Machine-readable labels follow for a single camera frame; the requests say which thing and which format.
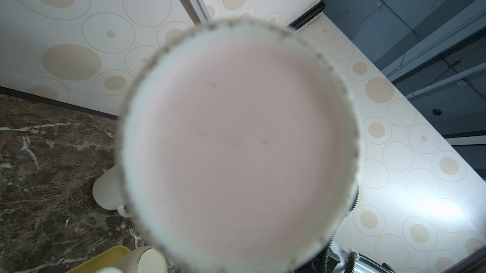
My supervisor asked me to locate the speckled beige mug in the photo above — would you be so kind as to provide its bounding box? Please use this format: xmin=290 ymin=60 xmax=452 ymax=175
xmin=114 ymin=246 xmax=168 ymax=273

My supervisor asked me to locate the black-green mug white base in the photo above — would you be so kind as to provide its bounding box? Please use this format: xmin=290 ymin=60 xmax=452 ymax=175
xmin=96 ymin=267 xmax=124 ymax=273

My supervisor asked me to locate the white mug red inside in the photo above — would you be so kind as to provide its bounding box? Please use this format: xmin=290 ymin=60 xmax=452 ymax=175
xmin=92 ymin=165 xmax=132 ymax=218

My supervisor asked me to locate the yellow plastic tray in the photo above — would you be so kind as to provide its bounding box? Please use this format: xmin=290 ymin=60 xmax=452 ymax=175
xmin=67 ymin=245 xmax=131 ymax=273

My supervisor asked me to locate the black corner frame post right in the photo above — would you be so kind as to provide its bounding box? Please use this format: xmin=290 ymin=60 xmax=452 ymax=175
xmin=288 ymin=1 xmax=326 ymax=31

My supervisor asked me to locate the pink mug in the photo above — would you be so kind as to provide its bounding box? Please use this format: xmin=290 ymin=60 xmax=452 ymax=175
xmin=116 ymin=18 xmax=361 ymax=272

